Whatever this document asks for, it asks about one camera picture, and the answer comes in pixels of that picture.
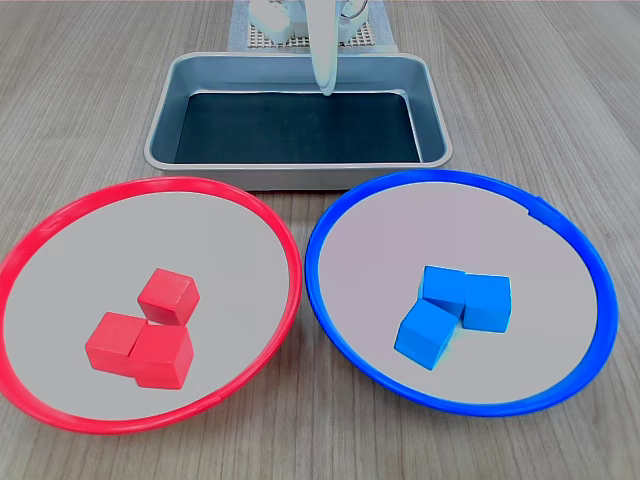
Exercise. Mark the blue-rimmed round white plate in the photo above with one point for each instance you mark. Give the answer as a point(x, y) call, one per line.
point(500, 230)

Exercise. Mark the pale perforated plate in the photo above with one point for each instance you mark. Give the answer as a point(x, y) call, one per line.
point(260, 41)

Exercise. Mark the black mat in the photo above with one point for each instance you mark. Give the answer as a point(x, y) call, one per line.
point(300, 130)

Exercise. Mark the red-rimmed round white plate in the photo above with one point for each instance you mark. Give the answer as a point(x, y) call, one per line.
point(150, 235)

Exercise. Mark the small red cube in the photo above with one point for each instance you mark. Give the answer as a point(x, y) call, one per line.
point(160, 355)
point(110, 340)
point(167, 295)

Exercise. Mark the small blue cube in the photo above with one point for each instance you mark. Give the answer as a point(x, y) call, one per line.
point(442, 285)
point(486, 302)
point(422, 332)

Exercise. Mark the steel tray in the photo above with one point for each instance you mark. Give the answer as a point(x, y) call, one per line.
point(300, 175)

